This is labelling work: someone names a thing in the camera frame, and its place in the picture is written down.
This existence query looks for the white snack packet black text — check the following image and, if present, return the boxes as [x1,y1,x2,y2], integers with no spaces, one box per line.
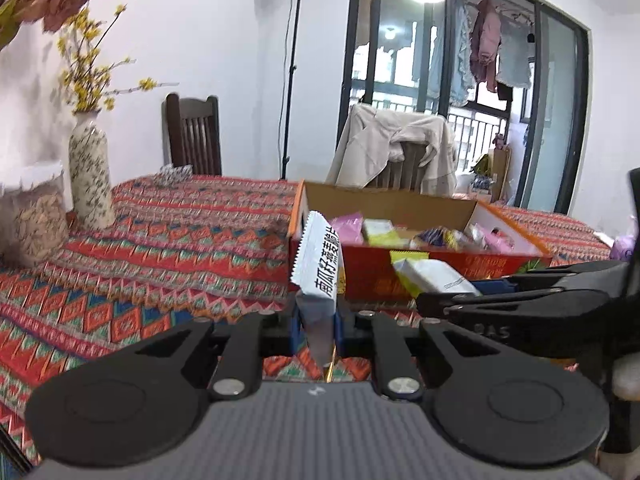
[291,211,343,370]

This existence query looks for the white green snack packet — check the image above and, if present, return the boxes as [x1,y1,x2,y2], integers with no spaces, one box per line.
[390,250,482,298]

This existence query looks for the colourful patterned tablecloth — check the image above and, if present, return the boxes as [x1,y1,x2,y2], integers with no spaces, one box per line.
[1,177,606,462]

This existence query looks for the glass jar with lace cover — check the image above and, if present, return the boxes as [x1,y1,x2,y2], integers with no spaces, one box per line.
[1,160,68,268]

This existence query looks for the orange cardboard snack box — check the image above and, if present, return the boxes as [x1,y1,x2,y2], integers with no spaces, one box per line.
[287,179,554,304]

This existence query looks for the chair with beige jacket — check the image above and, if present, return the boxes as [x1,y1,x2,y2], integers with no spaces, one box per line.
[368,142,426,193]

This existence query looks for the pink snack packet in box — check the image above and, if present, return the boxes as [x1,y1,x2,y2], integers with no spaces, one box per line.
[329,212,363,245]

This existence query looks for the floral ceramic vase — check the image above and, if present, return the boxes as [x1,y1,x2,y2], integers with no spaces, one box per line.
[68,110,115,231]

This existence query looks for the black framed sliding glass door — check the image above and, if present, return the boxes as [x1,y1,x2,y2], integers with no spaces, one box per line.
[340,0,589,212]

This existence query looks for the hanging white grey garment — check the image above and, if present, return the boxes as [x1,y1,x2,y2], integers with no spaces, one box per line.
[497,18,532,89]

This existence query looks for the hanging light blue garment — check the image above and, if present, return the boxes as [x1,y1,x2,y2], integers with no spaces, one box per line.
[427,0,475,107]

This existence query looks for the dark wooden chair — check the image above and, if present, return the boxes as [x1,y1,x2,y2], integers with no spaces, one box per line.
[164,93,222,177]

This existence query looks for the beige jacket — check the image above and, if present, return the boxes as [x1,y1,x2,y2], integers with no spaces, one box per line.
[326,103,457,196]

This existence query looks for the hanging pink garment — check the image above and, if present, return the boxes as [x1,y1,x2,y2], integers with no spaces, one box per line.
[470,0,501,93]

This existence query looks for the yellow flower branches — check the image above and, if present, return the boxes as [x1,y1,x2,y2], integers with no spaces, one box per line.
[56,4,174,115]

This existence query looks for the studio light on stand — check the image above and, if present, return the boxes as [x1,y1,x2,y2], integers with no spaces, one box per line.
[278,0,303,181]

